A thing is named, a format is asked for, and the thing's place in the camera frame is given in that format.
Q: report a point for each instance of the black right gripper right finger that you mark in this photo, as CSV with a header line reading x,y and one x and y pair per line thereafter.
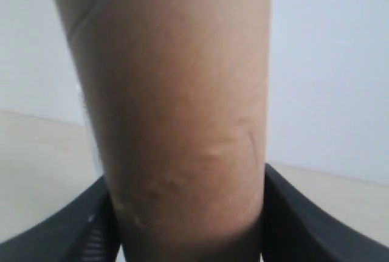
x,y
296,229

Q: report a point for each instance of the brown cardboard tube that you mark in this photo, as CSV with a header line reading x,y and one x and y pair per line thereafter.
x,y
176,91

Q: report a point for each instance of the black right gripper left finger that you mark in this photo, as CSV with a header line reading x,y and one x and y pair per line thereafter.
x,y
84,230

